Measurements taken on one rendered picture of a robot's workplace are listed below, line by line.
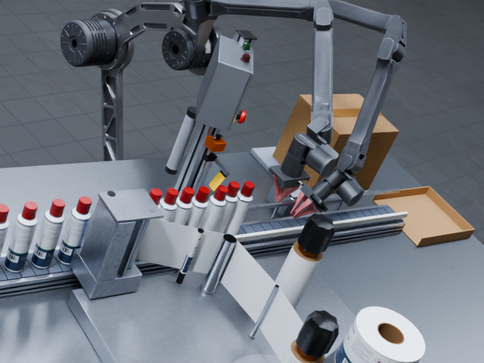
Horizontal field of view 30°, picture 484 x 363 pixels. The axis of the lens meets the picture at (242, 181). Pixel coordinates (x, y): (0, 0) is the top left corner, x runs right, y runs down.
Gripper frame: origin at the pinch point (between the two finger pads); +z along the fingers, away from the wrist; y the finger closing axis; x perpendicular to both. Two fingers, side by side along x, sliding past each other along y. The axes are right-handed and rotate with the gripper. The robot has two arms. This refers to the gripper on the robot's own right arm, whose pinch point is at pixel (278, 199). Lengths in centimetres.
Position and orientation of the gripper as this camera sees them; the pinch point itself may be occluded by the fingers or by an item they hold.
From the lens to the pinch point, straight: 242.8
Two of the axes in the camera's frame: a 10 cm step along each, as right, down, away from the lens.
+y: 7.5, -0.9, 6.5
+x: -5.7, -6.0, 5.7
